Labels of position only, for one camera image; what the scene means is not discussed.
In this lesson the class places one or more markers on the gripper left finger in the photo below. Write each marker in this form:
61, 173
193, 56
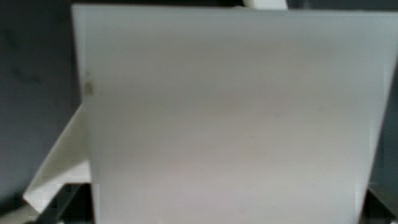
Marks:
67, 210

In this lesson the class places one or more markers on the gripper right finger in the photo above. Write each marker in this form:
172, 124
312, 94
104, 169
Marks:
378, 213

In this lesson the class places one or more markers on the white cabinet body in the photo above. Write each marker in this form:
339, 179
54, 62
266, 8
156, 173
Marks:
65, 167

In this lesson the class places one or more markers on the white cabinet top block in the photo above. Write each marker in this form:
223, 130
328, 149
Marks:
236, 98

